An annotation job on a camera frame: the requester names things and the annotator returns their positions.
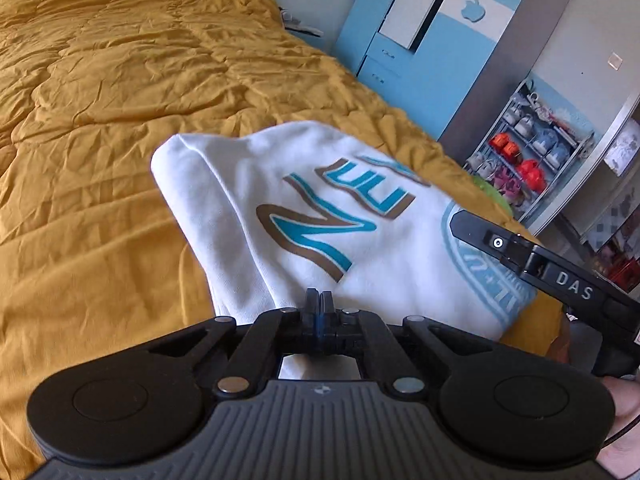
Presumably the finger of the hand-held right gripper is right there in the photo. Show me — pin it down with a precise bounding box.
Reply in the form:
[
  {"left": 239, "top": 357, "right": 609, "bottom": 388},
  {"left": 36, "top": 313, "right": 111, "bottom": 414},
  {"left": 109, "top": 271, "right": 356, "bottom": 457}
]
[{"left": 448, "top": 209, "right": 539, "bottom": 274}]

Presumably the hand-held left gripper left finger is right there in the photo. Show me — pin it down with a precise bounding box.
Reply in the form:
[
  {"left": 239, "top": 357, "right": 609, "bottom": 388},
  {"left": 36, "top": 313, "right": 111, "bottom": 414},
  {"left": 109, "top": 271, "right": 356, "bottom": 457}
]
[{"left": 142, "top": 287, "right": 320, "bottom": 398}]

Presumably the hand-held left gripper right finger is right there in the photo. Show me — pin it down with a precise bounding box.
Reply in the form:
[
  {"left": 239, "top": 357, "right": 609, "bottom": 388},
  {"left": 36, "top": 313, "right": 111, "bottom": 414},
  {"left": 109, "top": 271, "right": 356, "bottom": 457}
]
[{"left": 318, "top": 290, "right": 498, "bottom": 396}]

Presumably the white printed sweatshirt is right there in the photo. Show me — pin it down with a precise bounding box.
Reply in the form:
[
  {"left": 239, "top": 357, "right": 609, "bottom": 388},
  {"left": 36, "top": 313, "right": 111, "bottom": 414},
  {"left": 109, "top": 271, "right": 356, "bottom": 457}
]
[{"left": 150, "top": 120, "right": 540, "bottom": 382}]

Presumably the person's right hand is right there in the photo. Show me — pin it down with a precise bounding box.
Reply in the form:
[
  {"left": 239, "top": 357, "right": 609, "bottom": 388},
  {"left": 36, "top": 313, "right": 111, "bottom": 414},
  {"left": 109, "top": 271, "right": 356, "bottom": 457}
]
[{"left": 597, "top": 372, "right": 640, "bottom": 480}]

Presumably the green cloth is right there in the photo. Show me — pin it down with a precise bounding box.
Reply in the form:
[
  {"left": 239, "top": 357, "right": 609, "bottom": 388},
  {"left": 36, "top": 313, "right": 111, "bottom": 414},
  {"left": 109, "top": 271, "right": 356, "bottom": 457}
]
[{"left": 470, "top": 174, "right": 514, "bottom": 212}]

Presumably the group of small shoes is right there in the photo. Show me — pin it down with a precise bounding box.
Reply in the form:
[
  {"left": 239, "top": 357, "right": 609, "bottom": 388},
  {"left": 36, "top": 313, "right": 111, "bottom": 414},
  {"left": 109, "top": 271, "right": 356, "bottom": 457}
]
[{"left": 467, "top": 91, "right": 573, "bottom": 207}]

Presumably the grey shoe rack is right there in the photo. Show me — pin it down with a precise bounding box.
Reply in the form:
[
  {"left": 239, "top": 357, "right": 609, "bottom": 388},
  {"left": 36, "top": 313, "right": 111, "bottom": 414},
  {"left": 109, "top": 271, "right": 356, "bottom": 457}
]
[{"left": 464, "top": 78, "right": 597, "bottom": 222}]

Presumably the blue and white wardrobe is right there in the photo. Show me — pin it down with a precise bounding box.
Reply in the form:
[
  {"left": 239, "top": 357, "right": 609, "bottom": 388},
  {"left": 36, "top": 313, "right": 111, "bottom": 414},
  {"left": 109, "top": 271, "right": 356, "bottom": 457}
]
[{"left": 331, "top": 0, "right": 545, "bottom": 143}]

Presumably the grey and white cloth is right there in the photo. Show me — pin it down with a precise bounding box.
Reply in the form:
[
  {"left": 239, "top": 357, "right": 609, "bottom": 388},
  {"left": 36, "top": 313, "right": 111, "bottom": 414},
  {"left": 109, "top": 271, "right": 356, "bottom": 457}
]
[{"left": 278, "top": 7, "right": 327, "bottom": 39}]

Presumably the mustard yellow quilt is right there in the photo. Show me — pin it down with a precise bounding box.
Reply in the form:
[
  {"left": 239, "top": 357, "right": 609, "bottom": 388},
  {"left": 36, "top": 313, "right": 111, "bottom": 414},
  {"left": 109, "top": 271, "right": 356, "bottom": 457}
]
[{"left": 0, "top": 0, "right": 568, "bottom": 480}]

